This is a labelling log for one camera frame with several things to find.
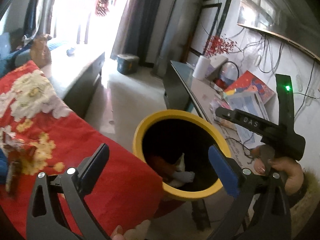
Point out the yellow rimmed trash bin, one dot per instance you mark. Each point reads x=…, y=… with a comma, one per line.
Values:
x=173, y=134

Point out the wall mounted television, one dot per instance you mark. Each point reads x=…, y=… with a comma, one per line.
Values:
x=293, y=21

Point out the small toy on table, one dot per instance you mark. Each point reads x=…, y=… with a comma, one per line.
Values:
x=70, y=52

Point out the brown chocolate bar wrapper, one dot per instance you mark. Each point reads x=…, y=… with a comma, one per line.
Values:
x=14, y=172

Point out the person's left hand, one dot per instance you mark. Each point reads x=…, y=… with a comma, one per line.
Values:
x=137, y=233

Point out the blue plastic bag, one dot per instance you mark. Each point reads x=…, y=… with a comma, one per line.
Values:
x=3, y=167

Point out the white foam fruit net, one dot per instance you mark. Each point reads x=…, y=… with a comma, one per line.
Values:
x=180, y=176

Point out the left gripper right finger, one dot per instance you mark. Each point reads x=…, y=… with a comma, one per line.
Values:
x=271, y=219

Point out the red snack wrapper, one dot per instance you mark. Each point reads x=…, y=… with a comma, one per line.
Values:
x=16, y=148

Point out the glass top tv console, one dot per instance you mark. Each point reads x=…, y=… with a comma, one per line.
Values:
x=184, y=92

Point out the blue sectional sofa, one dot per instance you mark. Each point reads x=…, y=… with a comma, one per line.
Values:
x=12, y=54

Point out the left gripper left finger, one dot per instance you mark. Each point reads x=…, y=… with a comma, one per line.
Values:
x=45, y=217

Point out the red floral blanket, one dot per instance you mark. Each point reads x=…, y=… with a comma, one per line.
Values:
x=128, y=191

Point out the red picture book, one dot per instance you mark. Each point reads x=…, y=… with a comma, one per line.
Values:
x=248, y=82

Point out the red berry branch decoration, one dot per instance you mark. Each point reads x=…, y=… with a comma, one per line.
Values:
x=216, y=45

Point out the dark right curtain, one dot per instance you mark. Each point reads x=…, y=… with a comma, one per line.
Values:
x=135, y=28

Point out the person's right hand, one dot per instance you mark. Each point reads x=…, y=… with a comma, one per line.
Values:
x=286, y=165

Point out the grey standing air conditioner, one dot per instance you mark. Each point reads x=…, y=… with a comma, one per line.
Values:
x=180, y=25

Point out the white paper towel roll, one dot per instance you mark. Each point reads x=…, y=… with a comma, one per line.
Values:
x=201, y=68

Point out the blue storage bucket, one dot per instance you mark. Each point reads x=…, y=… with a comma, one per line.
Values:
x=127, y=63

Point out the dark coffee table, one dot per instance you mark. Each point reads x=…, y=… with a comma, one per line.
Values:
x=75, y=78

